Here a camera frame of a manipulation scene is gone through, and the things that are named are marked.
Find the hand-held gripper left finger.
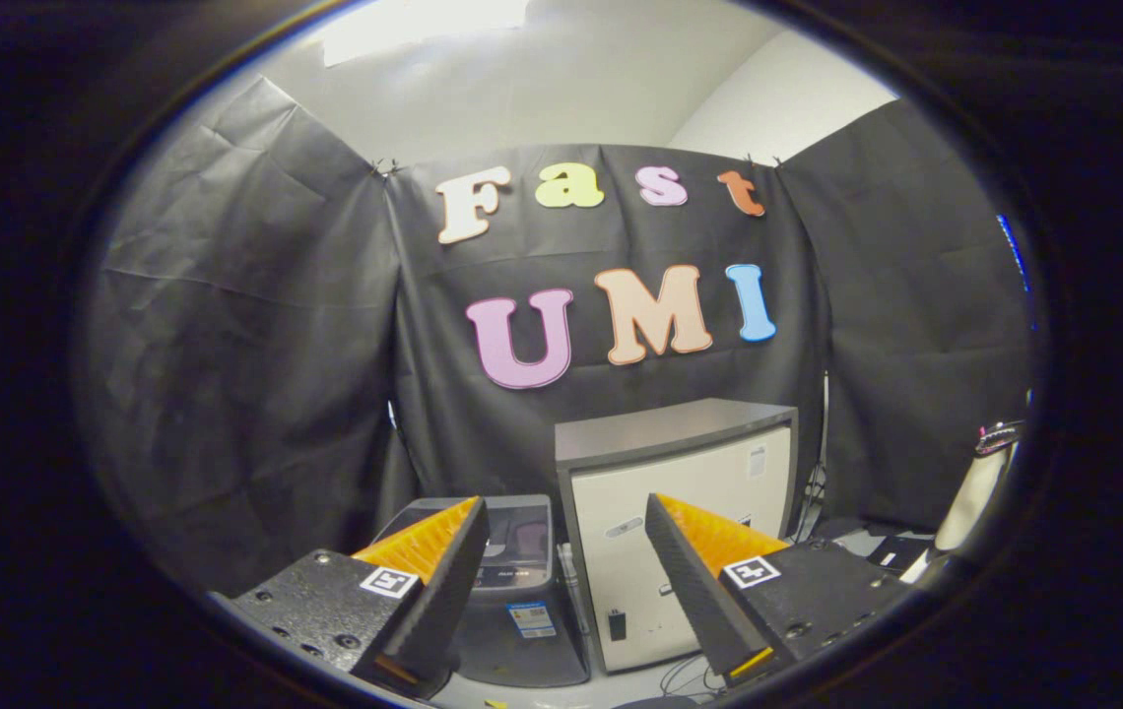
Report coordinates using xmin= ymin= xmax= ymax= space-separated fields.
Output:
xmin=210 ymin=495 xmax=491 ymax=698

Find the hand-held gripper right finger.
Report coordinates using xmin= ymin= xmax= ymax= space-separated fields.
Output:
xmin=643 ymin=492 xmax=917 ymax=688

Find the grey washing machine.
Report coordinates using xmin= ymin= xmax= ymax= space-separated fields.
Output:
xmin=369 ymin=494 xmax=590 ymax=688

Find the beige cabinet with dark top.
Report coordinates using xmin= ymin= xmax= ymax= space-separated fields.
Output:
xmin=554 ymin=398 xmax=801 ymax=675

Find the backdrop stand pole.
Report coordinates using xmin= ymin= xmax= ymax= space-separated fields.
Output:
xmin=798 ymin=372 xmax=830 ymax=518
xmin=384 ymin=397 xmax=417 ymax=464

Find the black flat floor box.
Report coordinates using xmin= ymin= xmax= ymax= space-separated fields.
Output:
xmin=818 ymin=517 xmax=937 ymax=574

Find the beige object with dark rim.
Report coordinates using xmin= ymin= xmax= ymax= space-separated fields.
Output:
xmin=901 ymin=420 xmax=1025 ymax=582

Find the black backdrop cloth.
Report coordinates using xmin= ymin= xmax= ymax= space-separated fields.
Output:
xmin=77 ymin=77 xmax=1033 ymax=592

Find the tangle of floor cables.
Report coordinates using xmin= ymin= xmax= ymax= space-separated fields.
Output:
xmin=658 ymin=653 xmax=732 ymax=702

